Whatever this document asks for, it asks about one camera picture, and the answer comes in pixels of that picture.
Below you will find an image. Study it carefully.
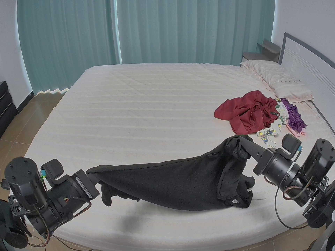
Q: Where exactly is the black cable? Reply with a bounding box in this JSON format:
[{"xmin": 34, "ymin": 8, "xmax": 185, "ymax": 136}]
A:
[
  {"xmin": 60, "ymin": 200, "xmax": 92, "ymax": 218},
  {"xmin": 274, "ymin": 190, "xmax": 310, "ymax": 230}
]

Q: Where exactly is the blue-green curtain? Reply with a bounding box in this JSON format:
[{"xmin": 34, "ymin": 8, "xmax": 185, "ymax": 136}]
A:
[
  {"xmin": 115, "ymin": 0, "xmax": 277, "ymax": 65},
  {"xmin": 17, "ymin": 0, "xmax": 121, "ymax": 93}
]

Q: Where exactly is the grey bedside table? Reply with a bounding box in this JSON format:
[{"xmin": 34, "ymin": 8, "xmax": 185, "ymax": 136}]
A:
[{"xmin": 242, "ymin": 39, "xmax": 281, "ymax": 63}]

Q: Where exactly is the purple garment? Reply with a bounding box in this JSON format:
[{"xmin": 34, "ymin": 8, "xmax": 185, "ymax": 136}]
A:
[{"xmin": 281, "ymin": 98, "xmax": 308, "ymax": 135}]

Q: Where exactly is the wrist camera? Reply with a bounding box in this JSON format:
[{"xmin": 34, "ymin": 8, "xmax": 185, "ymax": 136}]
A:
[
  {"xmin": 272, "ymin": 134, "xmax": 303, "ymax": 161},
  {"xmin": 39, "ymin": 159, "xmax": 71, "ymax": 186}
]

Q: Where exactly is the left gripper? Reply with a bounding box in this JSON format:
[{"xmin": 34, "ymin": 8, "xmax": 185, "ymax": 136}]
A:
[{"xmin": 39, "ymin": 170, "xmax": 100, "ymax": 234}]

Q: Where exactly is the pink garment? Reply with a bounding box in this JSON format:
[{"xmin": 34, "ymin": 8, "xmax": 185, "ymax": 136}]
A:
[{"xmin": 286, "ymin": 122, "xmax": 307, "ymax": 137}]

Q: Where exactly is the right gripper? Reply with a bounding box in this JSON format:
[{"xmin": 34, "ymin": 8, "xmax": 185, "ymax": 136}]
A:
[{"xmin": 238, "ymin": 136, "xmax": 312, "ymax": 206}]

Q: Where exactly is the dark red garment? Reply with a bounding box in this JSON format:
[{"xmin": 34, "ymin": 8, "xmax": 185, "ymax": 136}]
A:
[{"xmin": 214, "ymin": 90, "xmax": 278, "ymax": 135}]

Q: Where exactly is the bed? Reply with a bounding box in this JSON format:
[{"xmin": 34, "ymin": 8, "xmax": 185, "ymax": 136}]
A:
[{"xmin": 8, "ymin": 32, "xmax": 335, "ymax": 251}]

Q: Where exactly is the pale pink pillow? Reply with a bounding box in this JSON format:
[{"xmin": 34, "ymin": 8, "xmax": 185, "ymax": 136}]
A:
[{"xmin": 240, "ymin": 60, "xmax": 314, "ymax": 103}]

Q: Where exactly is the black chest of drawers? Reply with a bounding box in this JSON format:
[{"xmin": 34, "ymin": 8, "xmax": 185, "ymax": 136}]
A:
[{"xmin": 0, "ymin": 81, "xmax": 17, "ymax": 138}]

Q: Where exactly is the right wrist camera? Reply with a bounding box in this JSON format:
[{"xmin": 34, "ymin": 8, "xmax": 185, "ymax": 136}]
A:
[{"xmin": 272, "ymin": 134, "xmax": 303, "ymax": 161}]

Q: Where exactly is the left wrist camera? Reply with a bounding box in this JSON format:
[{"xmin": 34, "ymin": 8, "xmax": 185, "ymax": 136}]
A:
[{"xmin": 39, "ymin": 159, "xmax": 71, "ymax": 186}]

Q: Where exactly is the black T-shirt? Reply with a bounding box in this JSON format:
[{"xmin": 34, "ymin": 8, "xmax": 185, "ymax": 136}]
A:
[{"xmin": 86, "ymin": 134, "xmax": 255, "ymax": 211}]

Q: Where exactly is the white printed garment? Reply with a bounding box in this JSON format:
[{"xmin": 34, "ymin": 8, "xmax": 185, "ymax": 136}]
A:
[{"xmin": 256, "ymin": 98, "xmax": 289, "ymax": 148}]

